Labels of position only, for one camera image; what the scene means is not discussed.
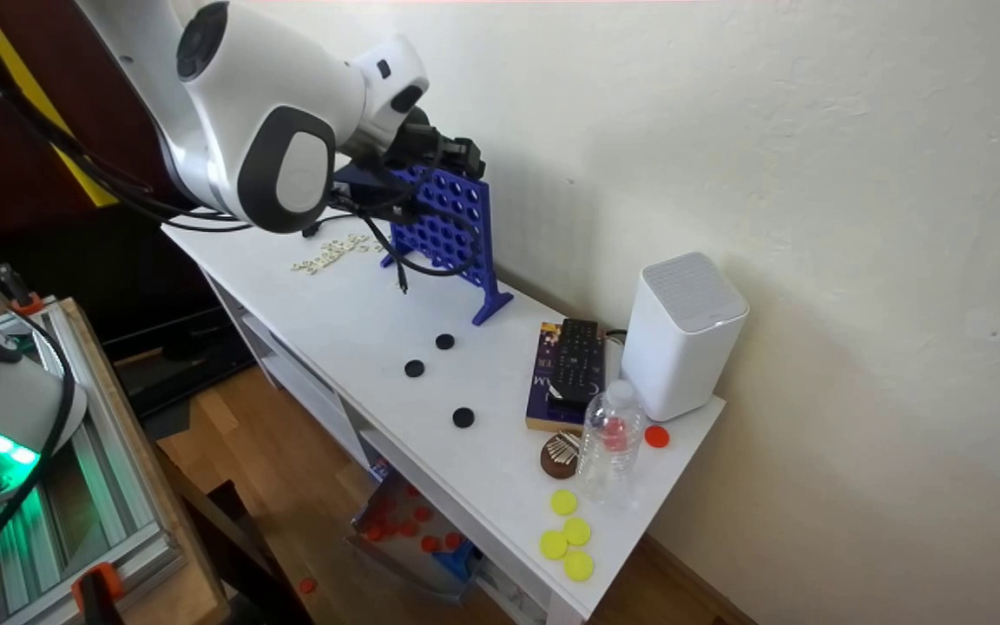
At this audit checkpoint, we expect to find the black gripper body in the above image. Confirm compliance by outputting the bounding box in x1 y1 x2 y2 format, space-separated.
386 107 460 176

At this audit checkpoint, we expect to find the blue upright gameboard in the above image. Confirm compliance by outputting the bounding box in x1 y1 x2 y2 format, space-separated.
373 166 516 331

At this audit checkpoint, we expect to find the cream letter tile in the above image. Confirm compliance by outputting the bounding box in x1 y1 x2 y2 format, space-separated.
326 232 378 265
288 253 332 286

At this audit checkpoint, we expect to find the black remote control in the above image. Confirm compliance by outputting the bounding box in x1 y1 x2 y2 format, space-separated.
543 318 607 408

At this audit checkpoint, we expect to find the white rounded box container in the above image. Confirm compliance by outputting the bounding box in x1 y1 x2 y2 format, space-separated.
619 249 753 424

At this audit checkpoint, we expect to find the white table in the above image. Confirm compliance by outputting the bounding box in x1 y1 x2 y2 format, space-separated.
160 212 729 625

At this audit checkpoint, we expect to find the brown round object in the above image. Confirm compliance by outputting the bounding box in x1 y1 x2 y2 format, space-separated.
538 430 586 482

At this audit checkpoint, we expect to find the clear plastic bottle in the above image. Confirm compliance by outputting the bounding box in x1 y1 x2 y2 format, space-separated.
575 378 649 509

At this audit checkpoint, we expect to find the black low furniture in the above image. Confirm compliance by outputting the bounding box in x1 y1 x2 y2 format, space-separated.
0 223 291 409

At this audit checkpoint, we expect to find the box of red chips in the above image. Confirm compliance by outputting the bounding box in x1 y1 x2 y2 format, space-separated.
346 467 487 600

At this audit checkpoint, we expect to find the yellow stripe band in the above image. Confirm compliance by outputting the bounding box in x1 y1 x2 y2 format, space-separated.
0 0 123 212

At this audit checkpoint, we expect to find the orange clamp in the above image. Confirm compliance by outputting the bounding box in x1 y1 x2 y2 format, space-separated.
64 559 127 618

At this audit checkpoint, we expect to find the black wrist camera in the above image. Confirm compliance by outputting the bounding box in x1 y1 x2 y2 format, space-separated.
331 166 422 227

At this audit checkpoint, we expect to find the aluminium profile frame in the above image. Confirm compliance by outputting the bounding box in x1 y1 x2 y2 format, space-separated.
0 292 196 625

